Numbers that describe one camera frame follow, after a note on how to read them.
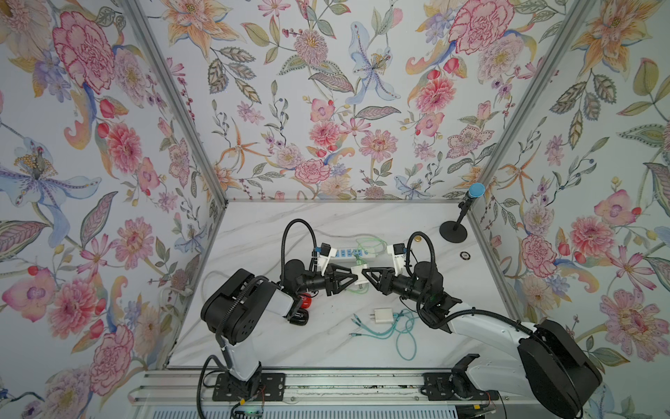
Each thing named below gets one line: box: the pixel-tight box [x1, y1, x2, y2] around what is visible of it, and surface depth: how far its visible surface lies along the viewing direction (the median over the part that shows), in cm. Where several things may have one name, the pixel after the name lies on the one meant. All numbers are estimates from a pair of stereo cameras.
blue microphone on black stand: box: [439, 182, 486, 244], surface depth 111 cm
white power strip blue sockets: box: [335, 247, 377, 260], surface depth 103 cm
